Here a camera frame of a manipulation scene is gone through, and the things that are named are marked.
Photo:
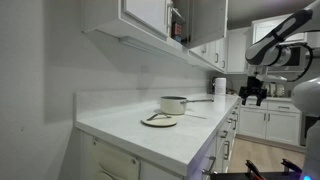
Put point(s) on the cream pot lid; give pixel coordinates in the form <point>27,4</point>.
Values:
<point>160,120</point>

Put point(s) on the white paper towel roll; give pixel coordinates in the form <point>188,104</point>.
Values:
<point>220,86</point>

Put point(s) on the black tool with red handles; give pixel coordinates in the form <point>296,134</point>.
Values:
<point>286,171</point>

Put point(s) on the white upper cabinet double doors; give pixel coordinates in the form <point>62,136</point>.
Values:
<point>215,53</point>

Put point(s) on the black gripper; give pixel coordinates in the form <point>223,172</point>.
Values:
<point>253,87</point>

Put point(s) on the white back base cabinets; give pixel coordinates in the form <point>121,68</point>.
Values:
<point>276,121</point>

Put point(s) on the white cabinet door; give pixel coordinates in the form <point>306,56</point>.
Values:
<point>208,21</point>
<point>150,12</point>

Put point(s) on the cream saucepan with handle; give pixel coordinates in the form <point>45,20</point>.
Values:
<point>176,105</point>

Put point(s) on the white drawer with metal handle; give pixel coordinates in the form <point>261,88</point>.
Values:
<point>201,166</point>

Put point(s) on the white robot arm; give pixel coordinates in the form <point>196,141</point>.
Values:
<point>272,50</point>

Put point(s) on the red box in cabinet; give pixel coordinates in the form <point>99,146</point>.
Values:
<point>176,29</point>

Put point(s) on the white plates in rack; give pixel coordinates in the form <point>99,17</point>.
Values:
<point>274,90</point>

